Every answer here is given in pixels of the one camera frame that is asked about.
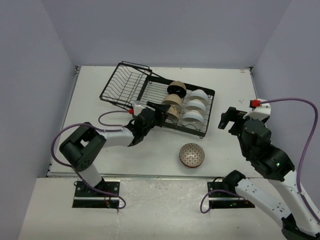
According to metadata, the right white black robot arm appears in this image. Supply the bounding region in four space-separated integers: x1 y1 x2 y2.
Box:
218 107 320 240

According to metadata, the far white bowl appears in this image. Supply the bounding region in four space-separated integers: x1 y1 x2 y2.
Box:
187 89 209 105

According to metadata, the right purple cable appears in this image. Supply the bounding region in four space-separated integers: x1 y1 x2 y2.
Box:
201 97 320 237

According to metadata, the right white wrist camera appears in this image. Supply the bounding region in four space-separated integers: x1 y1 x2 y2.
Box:
243 98 271 121

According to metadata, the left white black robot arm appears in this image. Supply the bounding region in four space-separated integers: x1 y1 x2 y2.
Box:
59 101 171 197

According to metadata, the white bowl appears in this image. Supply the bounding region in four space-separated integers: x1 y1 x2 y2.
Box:
187 89 209 105
184 99 206 113
181 110 204 129

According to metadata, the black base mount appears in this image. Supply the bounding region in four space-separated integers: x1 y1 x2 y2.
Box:
207 177 255 209
72 181 120 209

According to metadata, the tan bowl with leaf motif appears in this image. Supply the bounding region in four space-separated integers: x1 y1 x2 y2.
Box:
166 105 180 124

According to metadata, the middle white bowl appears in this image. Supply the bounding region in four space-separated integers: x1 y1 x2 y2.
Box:
184 99 206 113

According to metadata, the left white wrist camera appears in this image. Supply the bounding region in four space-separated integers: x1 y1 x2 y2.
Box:
129 100 145 116

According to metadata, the red patterned bowl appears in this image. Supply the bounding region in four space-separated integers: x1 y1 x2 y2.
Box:
178 143 205 168

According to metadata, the black glazed tan bowl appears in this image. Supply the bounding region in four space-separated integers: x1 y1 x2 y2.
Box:
167 81 187 98

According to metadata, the plain tan bowl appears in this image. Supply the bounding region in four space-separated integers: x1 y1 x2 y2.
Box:
161 93 183 112

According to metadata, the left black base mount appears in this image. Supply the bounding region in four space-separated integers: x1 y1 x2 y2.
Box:
72 181 120 209

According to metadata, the black wire dish rack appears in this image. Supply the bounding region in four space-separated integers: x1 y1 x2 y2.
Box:
99 61 215 139

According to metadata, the near white bowl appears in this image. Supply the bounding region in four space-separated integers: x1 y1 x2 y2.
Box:
181 110 204 129

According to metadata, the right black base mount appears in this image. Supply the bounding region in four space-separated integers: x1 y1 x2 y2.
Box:
207 177 255 209

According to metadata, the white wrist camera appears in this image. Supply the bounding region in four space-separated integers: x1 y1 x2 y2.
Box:
243 98 271 121
129 100 145 116

